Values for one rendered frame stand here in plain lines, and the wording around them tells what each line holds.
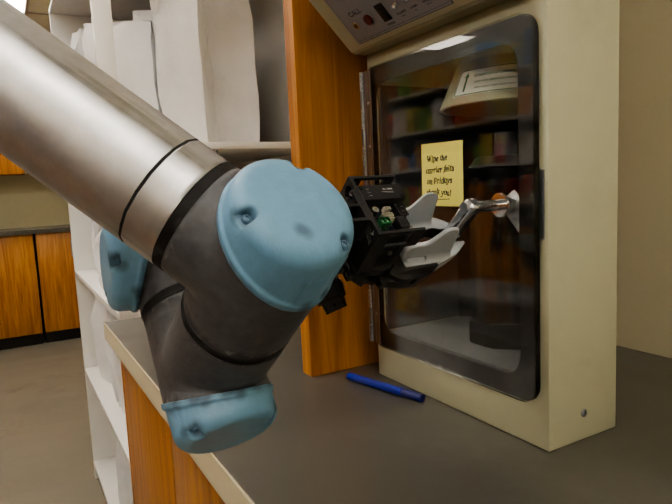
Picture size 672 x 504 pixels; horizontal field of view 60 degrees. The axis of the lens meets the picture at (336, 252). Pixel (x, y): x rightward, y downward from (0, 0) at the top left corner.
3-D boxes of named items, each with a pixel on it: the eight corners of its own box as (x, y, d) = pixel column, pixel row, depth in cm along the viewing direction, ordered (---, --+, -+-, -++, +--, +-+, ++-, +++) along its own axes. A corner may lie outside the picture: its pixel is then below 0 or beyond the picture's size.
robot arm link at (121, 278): (111, 341, 46) (94, 254, 50) (243, 319, 51) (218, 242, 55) (118, 286, 40) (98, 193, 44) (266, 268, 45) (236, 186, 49)
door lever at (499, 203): (469, 260, 67) (458, 243, 69) (514, 205, 60) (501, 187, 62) (433, 266, 65) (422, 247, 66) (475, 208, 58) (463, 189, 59)
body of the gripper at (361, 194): (434, 231, 53) (317, 243, 47) (396, 285, 59) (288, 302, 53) (398, 171, 57) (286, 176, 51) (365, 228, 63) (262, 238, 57)
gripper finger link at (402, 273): (444, 276, 59) (369, 282, 55) (437, 284, 60) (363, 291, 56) (425, 239, 61) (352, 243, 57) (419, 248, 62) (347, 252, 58)
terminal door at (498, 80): (378, 343, 87) (368, 69, 83) (540, 405, 61) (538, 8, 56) (374, 344, 87) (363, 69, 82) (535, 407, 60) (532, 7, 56)
